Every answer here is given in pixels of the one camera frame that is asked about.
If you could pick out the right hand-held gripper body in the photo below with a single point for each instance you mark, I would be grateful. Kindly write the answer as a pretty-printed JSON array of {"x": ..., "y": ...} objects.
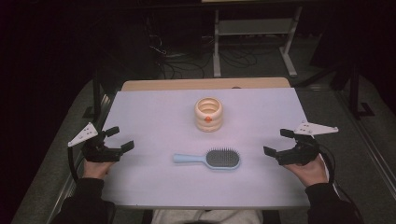
[{"x": 299, "y": 152}]

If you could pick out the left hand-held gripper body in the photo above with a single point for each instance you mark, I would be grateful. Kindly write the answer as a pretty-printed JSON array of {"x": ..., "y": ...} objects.
[{"x": 99, "y": 152}]

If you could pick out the light blue hairbrush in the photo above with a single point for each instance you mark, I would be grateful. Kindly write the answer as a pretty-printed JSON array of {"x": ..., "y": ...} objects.
[{"x": 221, "y": 158}]

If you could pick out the cream ribbed holder cup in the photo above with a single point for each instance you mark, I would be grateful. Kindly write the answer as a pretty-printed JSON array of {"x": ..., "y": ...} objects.
[{"x": 208, "y": 119}]

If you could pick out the person's left hand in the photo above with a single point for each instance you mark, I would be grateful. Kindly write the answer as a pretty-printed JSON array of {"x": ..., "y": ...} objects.
[{"x": 95, "y": 169}]

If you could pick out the person's right hand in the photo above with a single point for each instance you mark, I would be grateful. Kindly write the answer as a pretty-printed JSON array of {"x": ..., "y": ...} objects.
[{"x": 306, "y": 174}]

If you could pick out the black metal stand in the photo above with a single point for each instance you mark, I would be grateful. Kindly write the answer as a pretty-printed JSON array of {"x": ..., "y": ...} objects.
[
  {"x": 97, "y": 96},
  {"x": 355, "y": 93}
]

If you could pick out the white table cover sheet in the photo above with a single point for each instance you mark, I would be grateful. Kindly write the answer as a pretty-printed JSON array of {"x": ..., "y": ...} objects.
[{"x": 162, "y": 124}]

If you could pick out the person's lap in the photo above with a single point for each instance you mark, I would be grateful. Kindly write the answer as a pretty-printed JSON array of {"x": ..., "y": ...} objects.
[{"x": 205, "y": 217}]

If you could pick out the grey metal stand frame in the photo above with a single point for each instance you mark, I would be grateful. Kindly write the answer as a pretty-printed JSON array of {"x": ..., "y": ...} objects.
[{"x": 255, "y": 27}]

